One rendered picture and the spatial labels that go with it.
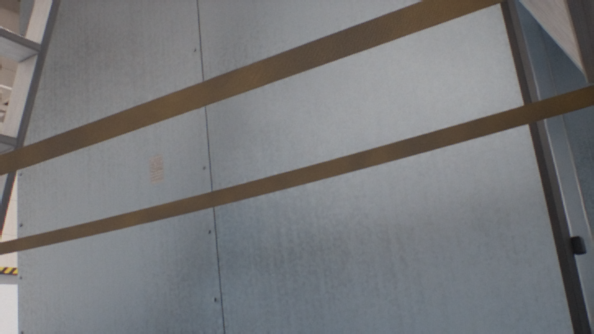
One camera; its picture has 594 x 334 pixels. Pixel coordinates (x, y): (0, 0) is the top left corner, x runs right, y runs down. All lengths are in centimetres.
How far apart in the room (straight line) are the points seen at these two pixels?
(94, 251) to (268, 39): 79
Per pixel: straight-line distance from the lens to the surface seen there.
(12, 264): 1213
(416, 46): 148
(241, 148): 165
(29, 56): 169
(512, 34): 142
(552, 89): 501
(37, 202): 221
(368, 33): 68
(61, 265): 208
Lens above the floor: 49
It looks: 16 degrees up
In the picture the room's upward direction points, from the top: 7 degrees counter-clockwise
